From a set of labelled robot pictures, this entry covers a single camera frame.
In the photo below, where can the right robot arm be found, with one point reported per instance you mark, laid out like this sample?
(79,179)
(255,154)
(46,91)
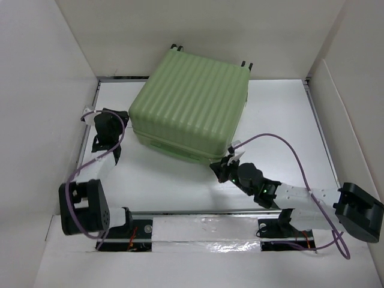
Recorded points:
(347,209)

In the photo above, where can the metal mounting rail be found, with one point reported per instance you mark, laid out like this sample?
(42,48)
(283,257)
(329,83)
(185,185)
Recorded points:
(218,233)

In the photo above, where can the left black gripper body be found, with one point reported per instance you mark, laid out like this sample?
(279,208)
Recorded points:
(118,123)

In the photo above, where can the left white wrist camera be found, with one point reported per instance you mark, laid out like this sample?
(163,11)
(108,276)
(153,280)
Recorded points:
(88,116)

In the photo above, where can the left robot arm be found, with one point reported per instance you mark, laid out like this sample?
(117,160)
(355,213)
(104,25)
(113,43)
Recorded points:
(82,201)

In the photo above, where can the green hard-shell suitcase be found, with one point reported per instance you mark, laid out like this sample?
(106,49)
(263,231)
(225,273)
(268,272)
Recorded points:
(190,106)

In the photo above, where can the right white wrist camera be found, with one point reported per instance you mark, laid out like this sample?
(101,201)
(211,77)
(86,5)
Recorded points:
(236,151)

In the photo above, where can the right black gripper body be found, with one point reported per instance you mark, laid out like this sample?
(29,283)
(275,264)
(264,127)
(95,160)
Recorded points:
(228,173)

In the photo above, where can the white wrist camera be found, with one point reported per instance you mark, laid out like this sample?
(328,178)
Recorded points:
(88,116)
(236,151)

